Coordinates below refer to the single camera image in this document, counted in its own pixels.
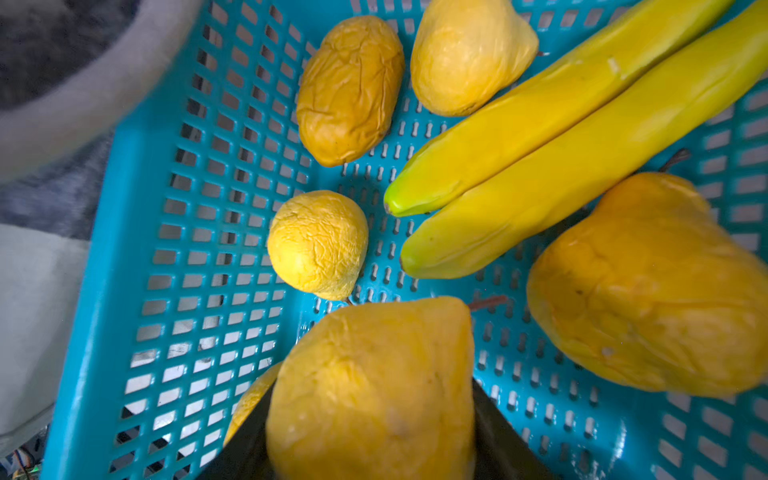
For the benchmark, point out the orange fruit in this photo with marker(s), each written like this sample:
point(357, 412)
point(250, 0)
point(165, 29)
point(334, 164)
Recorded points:
point(378, 391)

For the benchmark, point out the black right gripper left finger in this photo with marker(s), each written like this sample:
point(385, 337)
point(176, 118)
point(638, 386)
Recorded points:
point(245, 456)

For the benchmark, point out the yellow pear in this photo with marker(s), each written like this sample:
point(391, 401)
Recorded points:
point(467, 51)
point(650, 292)

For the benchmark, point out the teal plastic fruit basket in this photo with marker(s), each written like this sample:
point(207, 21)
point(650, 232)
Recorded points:
point(180, 308)

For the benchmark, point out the brownish yellow mango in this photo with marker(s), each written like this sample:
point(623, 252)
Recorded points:
point(349, 90)

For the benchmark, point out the cream canvas grocery bag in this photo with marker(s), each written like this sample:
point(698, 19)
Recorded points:
point(70, 72)

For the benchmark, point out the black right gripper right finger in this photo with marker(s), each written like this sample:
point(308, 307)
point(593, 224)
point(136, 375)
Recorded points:
point(500, 452)

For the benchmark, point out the yellow lemon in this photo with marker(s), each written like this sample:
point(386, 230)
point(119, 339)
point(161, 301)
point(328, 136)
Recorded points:
point(317, 243)

